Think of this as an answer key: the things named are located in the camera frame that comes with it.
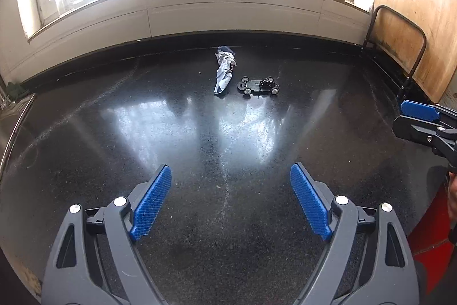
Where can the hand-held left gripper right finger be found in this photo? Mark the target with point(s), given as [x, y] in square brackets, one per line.
[310, 199]

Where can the person's right hand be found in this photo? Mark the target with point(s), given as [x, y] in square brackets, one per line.
[452, 196]

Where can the crumpled blue white wrapper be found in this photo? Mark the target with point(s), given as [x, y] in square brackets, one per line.
[224, 71]

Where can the red bin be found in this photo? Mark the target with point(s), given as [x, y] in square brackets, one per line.
[430, 240]

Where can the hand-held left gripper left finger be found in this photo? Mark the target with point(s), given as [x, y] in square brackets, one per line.
[151, 199]

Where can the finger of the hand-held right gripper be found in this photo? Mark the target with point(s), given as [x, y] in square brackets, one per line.
[419, 110]
[414, 128]

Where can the dark green cloth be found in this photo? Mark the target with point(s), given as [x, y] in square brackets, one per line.
[15, 89]

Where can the black toy car chassis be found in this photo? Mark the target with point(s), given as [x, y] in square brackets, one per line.
[259, 86]

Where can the black metal rack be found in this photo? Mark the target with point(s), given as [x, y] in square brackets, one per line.
[396, 40]

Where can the stainless steel sink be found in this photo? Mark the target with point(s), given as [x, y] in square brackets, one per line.
[12, 122]

